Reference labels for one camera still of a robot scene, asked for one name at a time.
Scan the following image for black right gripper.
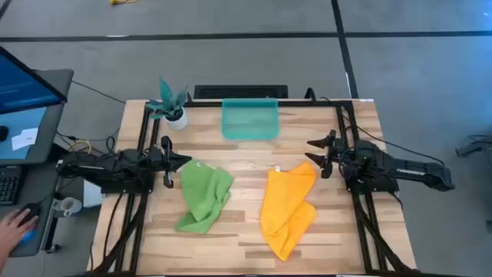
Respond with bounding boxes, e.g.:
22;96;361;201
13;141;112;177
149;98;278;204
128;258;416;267
304;129;358;179

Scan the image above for green microfiber towel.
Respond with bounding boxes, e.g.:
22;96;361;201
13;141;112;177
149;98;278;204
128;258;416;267
175;159;235;235

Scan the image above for thin black floor cable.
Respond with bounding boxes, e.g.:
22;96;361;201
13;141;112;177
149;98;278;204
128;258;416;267
71;79;128;105

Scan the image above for teal plastic basket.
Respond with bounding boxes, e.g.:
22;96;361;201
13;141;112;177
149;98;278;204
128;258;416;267
221;98;281;141

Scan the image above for person's hand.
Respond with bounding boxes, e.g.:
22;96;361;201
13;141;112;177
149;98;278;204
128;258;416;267
0;209;39;263

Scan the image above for black perforated floor box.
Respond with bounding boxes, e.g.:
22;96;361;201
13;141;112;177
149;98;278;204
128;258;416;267
193;85;289;100

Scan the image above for white paper note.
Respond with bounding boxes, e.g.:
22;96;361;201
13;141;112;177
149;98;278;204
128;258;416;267
11;127;39;152

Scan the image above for black computer mouse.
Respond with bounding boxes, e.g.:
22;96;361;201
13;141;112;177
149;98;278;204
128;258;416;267
17;202;42;229

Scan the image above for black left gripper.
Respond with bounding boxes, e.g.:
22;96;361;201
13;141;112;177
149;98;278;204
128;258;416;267
148;135;192;189

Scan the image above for black keyboard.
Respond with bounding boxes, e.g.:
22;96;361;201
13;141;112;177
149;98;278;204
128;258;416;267
0;165;22;206

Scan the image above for snake plant in white pot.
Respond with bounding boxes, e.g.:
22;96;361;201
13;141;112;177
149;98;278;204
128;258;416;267
145;75;190;131

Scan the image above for grey computer desk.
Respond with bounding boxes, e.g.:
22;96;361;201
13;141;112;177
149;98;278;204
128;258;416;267
0;68;75;259

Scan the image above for computer monitor with blue screen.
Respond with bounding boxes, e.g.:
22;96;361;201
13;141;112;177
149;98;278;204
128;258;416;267
0;45;69;115

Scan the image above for orange microfiber towel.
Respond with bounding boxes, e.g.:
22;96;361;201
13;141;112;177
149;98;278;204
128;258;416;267
259;161;318;262

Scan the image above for black aluminium table frame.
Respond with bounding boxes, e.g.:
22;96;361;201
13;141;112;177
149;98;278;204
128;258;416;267
86;98;420;277

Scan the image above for white box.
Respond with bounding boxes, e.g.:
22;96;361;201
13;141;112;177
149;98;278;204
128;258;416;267
82;179;104;209

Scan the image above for white cup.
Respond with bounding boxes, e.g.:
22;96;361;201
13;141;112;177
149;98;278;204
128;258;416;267
52;196;83;218

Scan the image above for black floor stand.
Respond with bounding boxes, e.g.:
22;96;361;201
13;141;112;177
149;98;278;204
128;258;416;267
455;132;492;159

